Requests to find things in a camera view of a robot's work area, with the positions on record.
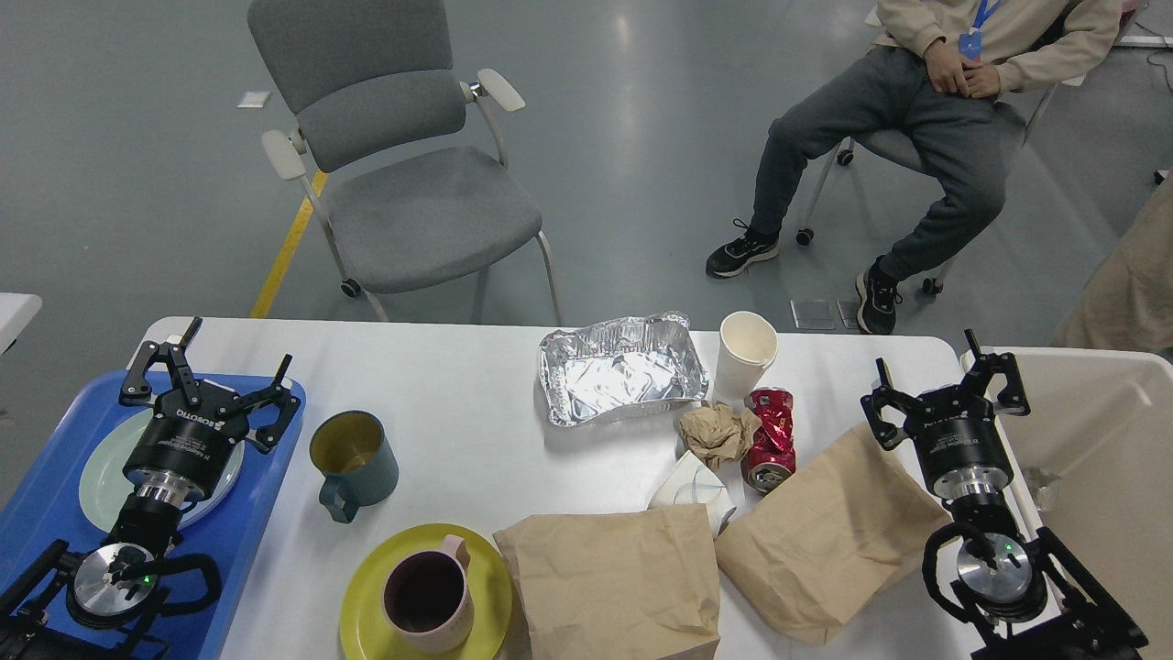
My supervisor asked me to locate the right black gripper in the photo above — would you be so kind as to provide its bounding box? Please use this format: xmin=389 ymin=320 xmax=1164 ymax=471
xmin=860 ymin=329 xmax=1031 ymax=501

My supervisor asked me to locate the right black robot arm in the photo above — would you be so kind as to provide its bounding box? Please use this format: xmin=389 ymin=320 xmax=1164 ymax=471
xmin=861 ymin=329 xmax=1148 ymax=659

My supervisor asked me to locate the dark teal mug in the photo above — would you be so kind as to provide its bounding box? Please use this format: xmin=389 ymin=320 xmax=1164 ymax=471
xmin=310 ymin=410 xmax=400 ymax=523

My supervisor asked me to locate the seated person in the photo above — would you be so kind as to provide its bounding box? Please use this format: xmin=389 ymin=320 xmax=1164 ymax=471
xmin=707 ymin=1 xmax=1123 ymax=335

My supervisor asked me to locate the tan cloth at right edge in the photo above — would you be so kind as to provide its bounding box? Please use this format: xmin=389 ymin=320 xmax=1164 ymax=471
xmin=1051 ymin=179 xmax=1172 ymax=354

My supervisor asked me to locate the white side table corner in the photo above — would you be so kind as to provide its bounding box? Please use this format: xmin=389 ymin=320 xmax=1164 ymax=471
xmin=0 ymin=292 xmax=43 ymax=354

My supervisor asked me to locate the crumpled brown paper ball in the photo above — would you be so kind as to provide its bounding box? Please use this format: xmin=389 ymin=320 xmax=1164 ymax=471
xmin=678 ymin=401 xmax=762 ymax=472

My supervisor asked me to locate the white chair under person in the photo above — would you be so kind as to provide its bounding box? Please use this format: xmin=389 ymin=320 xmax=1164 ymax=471
xmin=795 ymin=5 xmax=1085 ymax=297

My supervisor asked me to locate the pale green plate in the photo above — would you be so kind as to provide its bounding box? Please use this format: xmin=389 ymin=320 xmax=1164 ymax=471
xmin=77 ymin=409 xmax=246 ymax=532

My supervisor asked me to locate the beige plastic bin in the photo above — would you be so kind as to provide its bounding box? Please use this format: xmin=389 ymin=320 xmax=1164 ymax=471
xmin=1001 ymin=346 xmax=1172 ymax=659

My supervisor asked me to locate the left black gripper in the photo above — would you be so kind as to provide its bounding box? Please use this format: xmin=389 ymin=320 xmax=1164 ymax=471
xmin=120 ymin=317 xmax=301 ymax=490

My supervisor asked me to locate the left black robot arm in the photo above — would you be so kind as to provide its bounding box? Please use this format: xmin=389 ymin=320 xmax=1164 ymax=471
xmin=4 ymin=319 xmax=305 ymax=659

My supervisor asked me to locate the blue plastic tray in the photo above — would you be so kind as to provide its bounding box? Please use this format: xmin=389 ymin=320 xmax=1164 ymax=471
xmin=1 ymin=370 xmax=304 ymax=659

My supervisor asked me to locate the left brown paper bag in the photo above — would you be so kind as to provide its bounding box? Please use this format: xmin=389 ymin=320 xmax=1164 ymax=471
xmin=494 ymin=504 xmax=721 ymax=659

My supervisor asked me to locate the yellow plate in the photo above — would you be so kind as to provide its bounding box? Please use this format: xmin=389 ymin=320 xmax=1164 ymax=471
xmin=339 ymin=523 xmax=517 ymax=659

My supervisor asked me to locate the crushed red soda can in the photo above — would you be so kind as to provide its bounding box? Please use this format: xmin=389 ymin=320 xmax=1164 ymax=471
xmin=741 ymin=388 xmax=796 ymax=496

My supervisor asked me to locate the brown paper bag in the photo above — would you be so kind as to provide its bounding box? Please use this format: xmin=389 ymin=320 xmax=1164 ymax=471
xmin=716 ymin=423 xmax=949 ymax=646
xmin=494 ymin=504 xmax=721 ymax=659

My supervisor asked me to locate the right brown paper bag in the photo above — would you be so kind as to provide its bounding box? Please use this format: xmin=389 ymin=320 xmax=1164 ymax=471
xmin=716 ymin=423 xmax=949 ymax=646

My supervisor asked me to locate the pink mug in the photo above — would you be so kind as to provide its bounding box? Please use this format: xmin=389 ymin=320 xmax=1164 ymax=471
xmin=382 ymin=535 xmax=475 ymax=655

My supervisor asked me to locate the aluminium foil tray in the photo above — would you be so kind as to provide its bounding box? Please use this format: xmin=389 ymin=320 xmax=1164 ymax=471
xmin=540 ymin=312 xmax=708 ymax=429

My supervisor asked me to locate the grey office chair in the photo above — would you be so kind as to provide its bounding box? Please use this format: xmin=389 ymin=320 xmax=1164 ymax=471
xmin=248 ymin=1 xmax=554 ymax=319

